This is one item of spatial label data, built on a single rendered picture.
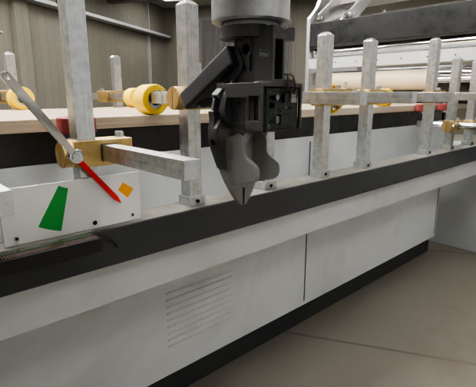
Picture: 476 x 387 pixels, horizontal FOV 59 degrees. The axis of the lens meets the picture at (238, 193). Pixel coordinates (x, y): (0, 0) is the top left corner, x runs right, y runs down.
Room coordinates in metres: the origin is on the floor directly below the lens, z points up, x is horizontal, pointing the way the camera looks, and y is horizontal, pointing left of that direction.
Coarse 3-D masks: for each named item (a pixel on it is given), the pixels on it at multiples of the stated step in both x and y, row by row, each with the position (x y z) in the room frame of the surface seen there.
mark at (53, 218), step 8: (56, 192) 0.73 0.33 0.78; (64, 192) 0.74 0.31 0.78; (56, 200) 0.73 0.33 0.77; (64, 200) 0.74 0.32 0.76; (48, 208) 0.72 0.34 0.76; (56, 208) 0.73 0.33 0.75; (64, 208) 0.74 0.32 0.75; (48, 216) 0.72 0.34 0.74; (56, 216) 0.72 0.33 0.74; (40, 224) 0.71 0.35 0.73; (48, 224) 0.71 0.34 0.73; (56, 224) 0.72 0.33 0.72
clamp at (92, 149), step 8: (112, 136) 0.85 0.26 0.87; (56, 144) 0.77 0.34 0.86; (72, 144) 0.76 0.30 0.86; (80, 144) 0.76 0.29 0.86; (88, 144) 0.77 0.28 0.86; (96, 144) 0.78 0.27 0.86; (128, 144) 0.83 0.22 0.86; (56, 152) 0.77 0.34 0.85; (64, 152) 0.75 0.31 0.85; (88, 152) 0.77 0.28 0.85; (96, 152) 0.78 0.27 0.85; (64, 160) 0.74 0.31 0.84; (88, 160) 0.77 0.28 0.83; (96, 160) 0.78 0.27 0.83
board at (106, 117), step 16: (0, 112) 1.29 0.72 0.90; (16, 112) 1.29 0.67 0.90; (48, 112) 1.29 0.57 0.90; (64, 112) 1.29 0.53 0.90; (96, 112) 1.29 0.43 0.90; (112, 112) 1.29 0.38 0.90; (128, 112) 1.29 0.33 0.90; (176, 112) 1.29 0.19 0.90; (304, 112) 1.54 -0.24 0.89; (336, 112) 1.68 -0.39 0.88; (352, 112) 1.76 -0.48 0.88; (384, 112) 1.93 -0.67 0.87; (0, 128) 0.87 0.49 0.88; (16, 128) 0.89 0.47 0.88; (32, 128) 0.91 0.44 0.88
